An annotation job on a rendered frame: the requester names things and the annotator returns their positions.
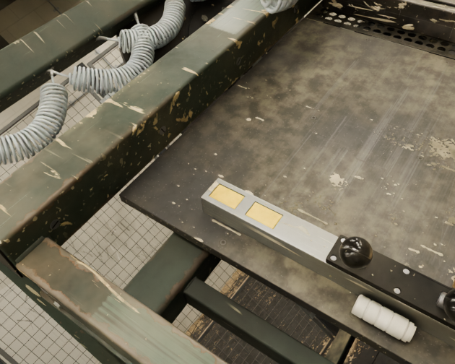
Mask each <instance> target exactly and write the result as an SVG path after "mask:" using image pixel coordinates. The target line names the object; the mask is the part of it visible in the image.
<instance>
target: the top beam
mask: <svg viewBox="0 0 455 364"><path fill-rule="evenodd" d="M319 2H320V0H298V1H297V3H296V4H294V5H293V6H292V7H291V8H289V9H287V10H285V11H282V12H278V13H274V14H271V13H268V12H267V11H266V10H265V8H264V7H263V6H262V4H261V1H260V0H235V1H234V2H233V3H232V4H230V5H229V6H227V7H226V8H225V9H223V10H222V11H221V12H220V13H219V14H217V15H216V16H215V17H213V18H212V19H211V20H210V21H208V22H207V23H206V24H204V25H203V26H201V27H200V28H199V29H198V30H197V31H195V32H194V33H193V34H191V35H190V36H188V37H187V38H186V39H185V40H184V41H182V42H181V43H179V44H178V45H177V46H176V47H175V48H173V49H172V50H171V51H169V52H168V53H167V54H165V55H164V56H163V57H162V58H160V59H159V60H158V61H156V62H155V63H154V64H153V65H151V66H150V67H149V68H147V69H146V70H145V71H143V72H142V73H141V74H140V75H138V76H137V77H136V78H134V79H133V80H131V81H130V83H128V84H127V85H125V86H124V87H122V88H121V89H120V90H119V91H118V92H116V93H115V94H114V95H112V96H111V97H110V98H108V99H107V100H106V101H105V102H104V103H102V104H101V105H99V106H98V107H96V109H94V110H93V111H92V112H90V113H89V114H88V115H86V116H85V117H84V118H83V119H81V120H80V121H79V122H77V123H76V124H75V125H73V127H71V128H70V129H68V130H67V131H65V132H64V133H63V134H62V135H61V136H59V137H58V138H57V139H55V140H54V141H53V142H51V143H50V144H49V145H48V146H47V147H45V148H44V149H42V150H41V151H40V152H39V153H38V154H36V155H35V156H33V157H32V158H31V159H29V160H28V161H27V162H26V163H25V164H23V165H22V166H20V167H19V168H18V169H16V170H15V171H14V172H13V173H11V174H10V175H9V176H7V177H6V178H5V179H4V180H2V181H1V182H0V262H1V263H2V264H4V265H5V266H6V267H8V268H9V269H10V270H12V271H13V272H14V273H15V274H16V275H18V276H19V277H21V278H23V277H25V278H26V276H25V275H24V274H23V273H21V272H20V271H19V270H18V268H16V264H17V262H16V261H15V260H16V259H17V258H18V257H19V256H20V255H21V254H22V253H24V252H25V251H26V250H27V249H28V248H29V247H30V246H31V245H32V244H34V242H36V240H38V239H39V238H40V237H41V236H43V237H44V238H47V237H48V236H51V238H52V239H53V241H54V242H55V243H57V244H58V245H60V246H62V245H63V244H64V243H65V242H66V241H68V239H70V237H72V236H73V234H75V233H76V232H77V231H78V229H80V228H81V227H82V226H83V225H84V224H85V223H86V222H87V221H88V220H89V219H90V218H91V217H92V216H93V215H95V214H96V213H97V212H98V211H99V210H100V209H101V208H102V207H103V206H104V205H105V204H106V203H107V202H109V201H110V200H111V199H112V198H113V197H114V196H115V195H116V194H117V193H118V192H119V191H120V190H121V189H122V188H123V187H124V186H125V185H126V184H127V183H128V182H129V181H130V180H131V179H132V178H133V177H134V176H136V175H137V174H138V173H139V172H140V171H141V170H142V169H143V168H144V167H145V166H146V165H147V164H148V163H150V162H151V161H152V160H153V159H154V158H155V157H156V156H157V155H158V154H159V153H160V152H161V151H162V150H164V149H165V148H166V147H167V146H168V145H169V144H170V143H171V142H172V141H173V140H174V139H175V138H176V137H177V136H178V135H179V134H180V133H181V132H182V131H183V130H184V129H185V128H186V127H187V126H188V125H189V124H191V123H192V122H193V121H194V120H195V119H196V118H197V117H198V116H199V115H200V114H201V113H202V112H203V111H205V110H206V109H207V108H208V107H209V106H210V105H211V104H212V103H213V102H214V101H215V100H216V99H217V98H218V97H219V96H221V94H222V93H223V92H224V91H226V89H227V88H229V86H231V85H232V84H233V83H234V82H235V81H236V80H237V79H238V78H239V77H240V76H241V75H242V74H243V73H245V72H246V71H247V70H248V69H249V68H250V67H251V66H252V65H253V64H254V63H255V62H256V61H257V60H259V59H260V58H261V57H262V56H263V55H264V54H265V53H266V52H267V51H268V50H269V49H270V48H271V47H272V46H273V45H274V44H275V43H276V42H277V41H278V40H279V39H280V38H281V37H282V36H283V35H284V34H286V33H287V32H288V31H289V30H290V29H291V28H292V27H293V26H294V25H295V24H296V23H297V22H298V21H300V20H301V19H302V18H303V17H304V16H305V15H306V14H307V13H308V12H309V11H310V10H311V9H312V8H314V7H315V5H317V3H319Z"/></svg>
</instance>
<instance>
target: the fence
mask: <svg viewBox="0 0 455 364"><path fill-rule="evenodd" d="M219 185H222V186H224V187H226V188H228V189H230V190H232V191H234V192H236V193H238V194H240V195H242V196H244V198H243V200H242V201H241V202H240V204H239V205H238V206H237V207H236V208H235V209H233V208H231V207H229V206H227V205H225V204H223V203H221V202H220V201H218V200H216V199H213V198H212V197H210V195H211V193H212V192H213V191H214V190H215V189H216V188H217V187H218V186H219ZM255 202H256V203H258V204H260V205H262V206H264V207H266V208H268V209H270V210H272V211H274V212H276V213H278V214H280V215H282V218H281V219H280V221H279V222H278V223H277V224H276V226H275V227H274V229H271V228H270V227H267V226H266V225H263V224H261V223H260V222H258V221H256V220H254V219H252V218H250V217H248V216H246V213H247V212H248V211H249V209H250V208H251V207H252V206H253V205H254V203H255ZM201 204H202V209H203V212H205V213H207V214H208V215H210V216H212V217H214V218H216V219H217V220H219V221H221V222H223V223H225V224H226V225H229V226H231V227H232V228H235V229H236V230H238V231H240V232H242V233H244V234H245V235H247V236H249V237H251V238H253V239H254V240H256V241H258V242H260V243H262V244H264V245H265V246H268V247H270V248H271V249H273V250H275V251H277V252H279V253H281V254H282V255H284V256H286V257H288V258H289V259H292V260H293V261H296V262H298V263H299V264H301V265H303V266H305V267H307V268H308V269H310V270H312V271H314V272H316V273H317V274H320V275H321V276H323V277H325V278H327V279H328V280H331V281H332V282H334V283H336V284H338V285H340V286H342V287H343V288H345V289H347V290H349V291H351V292H353V293H354V294H356V295H364V296H365V297H367V298H370V300H374V301H375V302H377V303H379V304H381V305H382V306H383V307H384V306H385V307H386V308H388V309H390V310H392V311H393V312H394V313H398V314H399V315H401V316H403V317H405V318H406V319H409V321H411V322H412V323H414V324H415V325H414V326H416V327H417V328H419V329H422V330H423V331H425V332H427V333H429V334H431V335H433V336H434V337H436V338H438V339H440V340H442V341H443V342H445V343H447V344H449V345H451V346H452V347H455V330H453V329H452V328H450V327H448V326H446V325H444V324H442V323H440V322H439V321H436V320H435V319H433V318H431V317H429V316H426V315H425V314H424V313H421V312H419V311H417V310H415V309H414V308H411V307H409V306H408V305H406V304H404V303H402V302H400V301H398V300H396V299H394V298H393V297H391V296H389V295H387V294H385V293H383V292H381V291H379V290H377V289H376V288H374V287H371V286H370V285H367V284H365V283H364V282H362V281H360V280H358V279H356V278H354V277H352V276H350V275H349V274H347V273H345V272H343V271H341V270H339V269H337V268H335V267H334V266H332V265H330V264H327V263H326V257H327V256H328V254H329V252H330V250H331V249H332V247H333V245H334V244H335V242H336V241H337V239H338V237H337V236H335V235H333V234H331V233H329V232H327V231H325V230H323V229H321V228H319V227H317V226H315V225H313V224H311V223H309V222H306V221H305V220H302V219H300V218H299V217H296V216H295V215H293V214H290V213H289V212H286V211H285V210H283V209H280V208H279V207H276V206H274V205H273V204H270V203H269V202H267V201H264V200H262V199H260V198H258V197H256V196H254V195H252V194H250V193H248V192H246V191H244V190H242V189H240V188H238V187H236V186H234V185H232V184H230V183H228V182H226V181H224V180H222V179H219V178H218V179H217V180H216V181H215V182H214V183H213V184H212V185H211V186H210V187H209V188H208V190H207V191H206V192H205V193H204V194H203V195H202V197H201Z"/></svg>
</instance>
